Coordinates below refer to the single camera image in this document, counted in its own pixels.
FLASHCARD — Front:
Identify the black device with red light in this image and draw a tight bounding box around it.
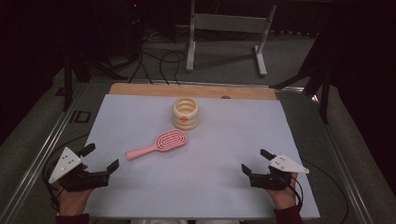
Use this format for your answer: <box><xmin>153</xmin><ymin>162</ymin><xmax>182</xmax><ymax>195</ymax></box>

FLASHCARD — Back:
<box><xmin>125</xmin><ymin>0</ymin><xmax>147</xmax><ymax>34</ymax></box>

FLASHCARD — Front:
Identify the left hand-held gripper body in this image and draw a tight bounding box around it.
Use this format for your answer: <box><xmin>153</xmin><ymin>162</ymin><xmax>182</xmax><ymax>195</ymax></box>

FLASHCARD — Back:
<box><xmin>48</xmin><ymin>147</ymin><xmax>110</xmax><ymax>192</ymax></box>

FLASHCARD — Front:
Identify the person's right hand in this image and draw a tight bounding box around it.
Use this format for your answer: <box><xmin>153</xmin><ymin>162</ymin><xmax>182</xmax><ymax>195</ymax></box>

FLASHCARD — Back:
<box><xmin>266</xmin><ymin>173</ymin><xmax>300</xmax><ymax>211</ymax></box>

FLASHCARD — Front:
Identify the black tripod stand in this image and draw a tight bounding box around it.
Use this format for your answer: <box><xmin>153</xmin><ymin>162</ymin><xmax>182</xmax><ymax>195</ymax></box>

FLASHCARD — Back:
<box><xmin>269</xmin><ymin>31</ymin><xmax>332</xmax><ymax>125</ymax></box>
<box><xmin>61</xmin><ymin>46</ymin><xmax>129</xmax><ymax>112</ymax></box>

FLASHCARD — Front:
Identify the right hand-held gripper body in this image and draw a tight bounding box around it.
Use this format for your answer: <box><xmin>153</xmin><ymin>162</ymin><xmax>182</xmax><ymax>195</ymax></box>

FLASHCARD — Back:
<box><xmin>250</xmin><ymin>153</ymin><xmax>310</xmax><ymax>191</ymax></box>

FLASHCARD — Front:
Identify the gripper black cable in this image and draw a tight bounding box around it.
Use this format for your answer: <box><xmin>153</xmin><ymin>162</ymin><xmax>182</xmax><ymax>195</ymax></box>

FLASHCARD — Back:
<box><xmin>42</xmin><ymin>133</ymin><xmax>92</xmax><ymax>213</ymax></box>
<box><xmin>288</xmin><ymin>158</ymin><xmax>350</xmax><ymax>224</ymax></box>

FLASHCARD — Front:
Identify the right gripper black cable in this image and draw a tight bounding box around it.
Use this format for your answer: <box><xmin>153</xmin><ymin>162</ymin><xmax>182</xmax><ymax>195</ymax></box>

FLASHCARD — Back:
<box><xmin>288</xmin><ymin>158</ymin><xmax>350</xmax><ymax>224</ymax></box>

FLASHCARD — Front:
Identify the white table mat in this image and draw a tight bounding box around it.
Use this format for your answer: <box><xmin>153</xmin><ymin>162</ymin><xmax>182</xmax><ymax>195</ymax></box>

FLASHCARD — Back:
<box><xmin>83</xmin><ymin>93</ymin><xmax>321</xmax><ymax>219</ymax></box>

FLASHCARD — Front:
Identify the white metal stand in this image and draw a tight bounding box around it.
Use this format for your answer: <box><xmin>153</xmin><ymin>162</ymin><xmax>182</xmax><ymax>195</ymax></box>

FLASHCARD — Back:
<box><xmin>185</xmin><ymin>0</ymin><xmax>277</xmax><ymax>77</ymax></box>

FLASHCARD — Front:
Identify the pink hairbrush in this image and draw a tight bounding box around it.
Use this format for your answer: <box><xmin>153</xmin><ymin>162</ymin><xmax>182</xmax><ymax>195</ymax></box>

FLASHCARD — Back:
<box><xmin>126</xmin><ymin>129</ymin><xmax>189</xmax><ymax>161</ymax></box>

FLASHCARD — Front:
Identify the person's left hand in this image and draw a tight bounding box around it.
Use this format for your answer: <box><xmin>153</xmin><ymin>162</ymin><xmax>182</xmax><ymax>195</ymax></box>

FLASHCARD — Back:
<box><xmin>57</xmin><ymin>186</ymin><xmax>94</xmax><ymax>217</ymax></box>

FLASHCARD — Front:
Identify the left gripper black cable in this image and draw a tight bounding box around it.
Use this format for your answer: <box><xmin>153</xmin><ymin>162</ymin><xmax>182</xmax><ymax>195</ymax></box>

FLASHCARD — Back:
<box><xmin>42</xmin><ymin>133</ymin><xmax>92</xmax><ymax>213</ymax></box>

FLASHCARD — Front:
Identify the cream ribbed cup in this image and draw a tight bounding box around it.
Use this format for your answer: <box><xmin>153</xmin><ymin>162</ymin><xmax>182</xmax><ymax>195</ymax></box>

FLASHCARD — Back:
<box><xmin>172</xmin><ymin>97</ymin><xmax>200</xmax><ymax>132</ymax></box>

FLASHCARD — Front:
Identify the black floor cable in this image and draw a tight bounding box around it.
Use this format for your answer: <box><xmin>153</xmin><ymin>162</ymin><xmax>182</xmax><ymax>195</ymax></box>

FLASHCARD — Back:
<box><xmin>128</xmin><ymin>40</ymin><xmax>154</xmax><ymax>85</ymax></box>
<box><xmin>159</xmin><ymin>49</ymin><xmax>187</xmax><ymax>86</ymax></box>

